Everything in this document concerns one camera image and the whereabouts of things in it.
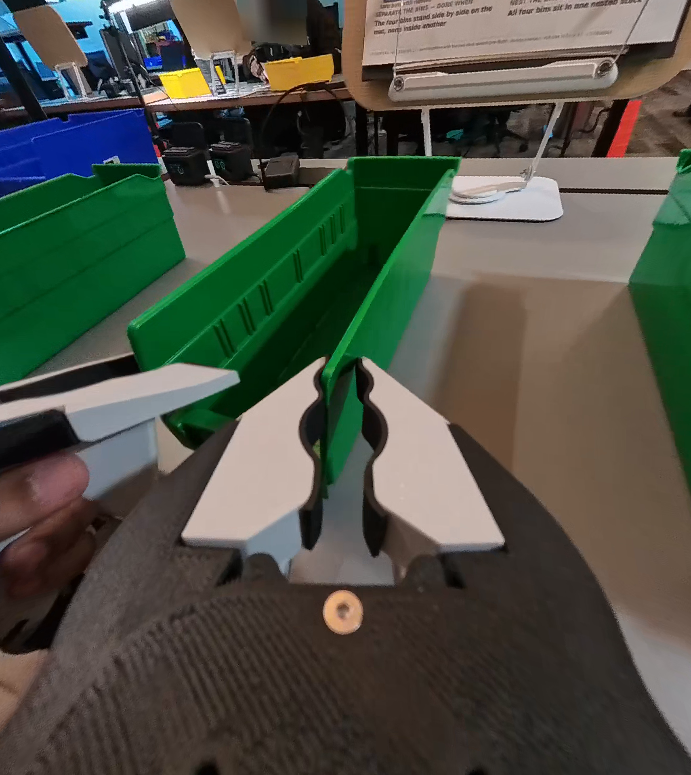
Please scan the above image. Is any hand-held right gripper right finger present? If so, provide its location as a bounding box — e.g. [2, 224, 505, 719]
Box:
[356, 356, 508, 558]

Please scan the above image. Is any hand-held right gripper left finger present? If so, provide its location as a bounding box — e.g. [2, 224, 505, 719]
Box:
[181, 356, 330, 557]

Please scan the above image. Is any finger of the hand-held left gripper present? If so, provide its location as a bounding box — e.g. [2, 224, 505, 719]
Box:
[0, 362, 241, 443]

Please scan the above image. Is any green plastic bin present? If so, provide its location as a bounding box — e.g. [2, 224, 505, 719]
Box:
[127, 155, 462, 485]
[629, 147, 691, 583]
[0, 209, 187, 391]
[0, 162, 170, 252]

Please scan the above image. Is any grey desk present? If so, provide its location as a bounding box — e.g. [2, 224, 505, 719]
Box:
[0, 156, 691, 758]

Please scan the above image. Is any person's left hand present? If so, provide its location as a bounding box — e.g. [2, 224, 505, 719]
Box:
[0, 453, 101, 676]

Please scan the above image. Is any black battery charger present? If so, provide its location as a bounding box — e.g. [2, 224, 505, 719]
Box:
[162, 145, 208, 186]
[209, 141, 256, 182]

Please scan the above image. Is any large blue bin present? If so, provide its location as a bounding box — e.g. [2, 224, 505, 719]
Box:
[0, 109, 160, 199]

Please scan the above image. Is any black power adapter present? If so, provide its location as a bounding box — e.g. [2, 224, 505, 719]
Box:
[260, 153, 302, 190]

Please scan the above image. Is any long wooden table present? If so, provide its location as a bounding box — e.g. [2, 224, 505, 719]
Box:
[0, 82, 352, 122]

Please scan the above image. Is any yellow bin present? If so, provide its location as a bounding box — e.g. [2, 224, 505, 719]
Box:
[158, 67, 213, 99]
[262, 53, 335, 86]

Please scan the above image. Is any orange safety cone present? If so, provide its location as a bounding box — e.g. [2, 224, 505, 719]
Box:
[607, 98, 643, 157]

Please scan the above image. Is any black cable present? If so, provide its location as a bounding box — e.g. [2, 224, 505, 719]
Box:
[260, 85, 349, 182]

